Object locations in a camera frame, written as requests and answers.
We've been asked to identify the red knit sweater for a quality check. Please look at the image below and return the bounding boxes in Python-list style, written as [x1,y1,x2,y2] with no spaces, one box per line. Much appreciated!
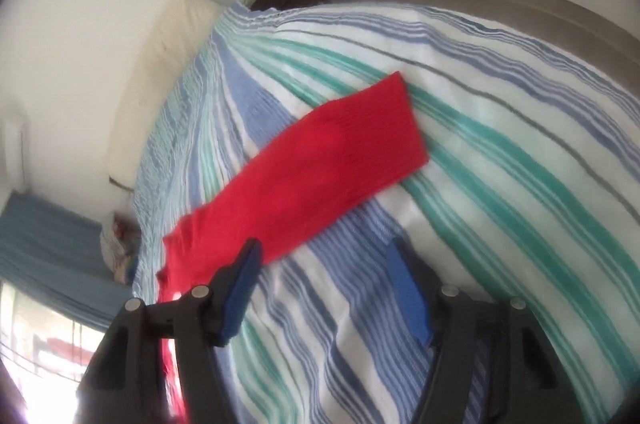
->
[158,73,426,423]

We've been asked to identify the pile of clothes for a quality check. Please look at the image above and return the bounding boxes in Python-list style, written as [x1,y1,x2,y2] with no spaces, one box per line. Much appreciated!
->
[100,212,141,285]

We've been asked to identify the teal curtain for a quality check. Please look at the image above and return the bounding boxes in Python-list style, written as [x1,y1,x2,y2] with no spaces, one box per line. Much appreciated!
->
[1,193,131,332]

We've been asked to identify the striped blue green bedspread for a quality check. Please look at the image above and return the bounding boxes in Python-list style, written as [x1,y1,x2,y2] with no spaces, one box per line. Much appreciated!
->
[134,4,639,423]

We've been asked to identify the cream padded headboard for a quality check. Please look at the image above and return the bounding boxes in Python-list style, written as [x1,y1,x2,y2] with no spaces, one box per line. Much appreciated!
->
[105,0,224,191]

